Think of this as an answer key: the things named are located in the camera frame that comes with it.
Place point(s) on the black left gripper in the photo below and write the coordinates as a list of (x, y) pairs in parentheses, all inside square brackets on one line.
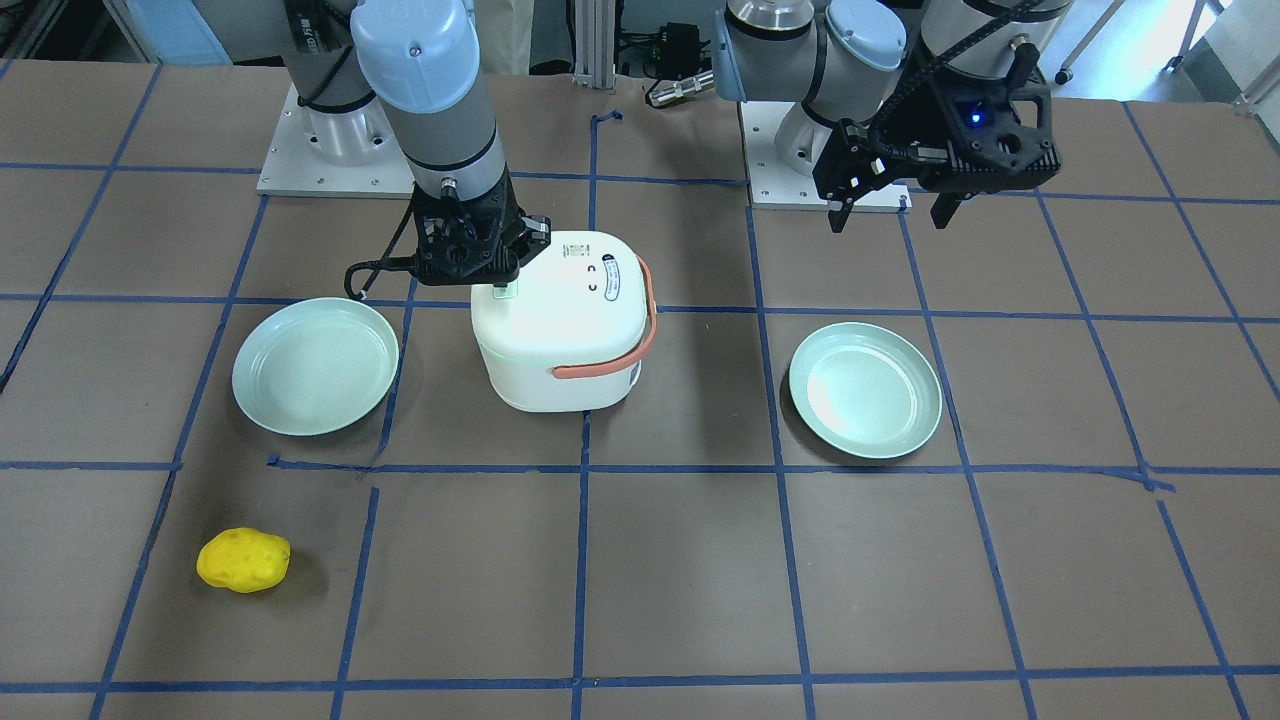
[(908, 128)]

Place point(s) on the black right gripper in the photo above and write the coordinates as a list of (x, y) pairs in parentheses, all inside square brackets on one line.
[(531, 232)]

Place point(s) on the white rice cooker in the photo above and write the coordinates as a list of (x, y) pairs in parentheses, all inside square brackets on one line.
[(575, 337)]

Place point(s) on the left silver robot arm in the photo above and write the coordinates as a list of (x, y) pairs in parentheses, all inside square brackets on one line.
[(846, 59)]

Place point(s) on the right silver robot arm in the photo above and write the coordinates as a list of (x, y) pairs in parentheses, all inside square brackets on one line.
[(411, 70)]

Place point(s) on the far mint green plate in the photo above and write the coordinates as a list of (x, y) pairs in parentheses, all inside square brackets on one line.
[(865, 390)]

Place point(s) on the mint green plate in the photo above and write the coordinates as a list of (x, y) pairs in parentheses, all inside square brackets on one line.
[(314, 367), (865, 390)]

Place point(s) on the near mint green plate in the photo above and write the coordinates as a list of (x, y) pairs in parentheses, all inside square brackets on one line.
[(314, 367)]

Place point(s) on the yellow toy potato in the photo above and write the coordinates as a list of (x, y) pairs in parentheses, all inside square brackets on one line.
[(244, 560)]

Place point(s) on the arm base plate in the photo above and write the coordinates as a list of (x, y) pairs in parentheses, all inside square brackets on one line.
[(352, 155), (781, 145)]

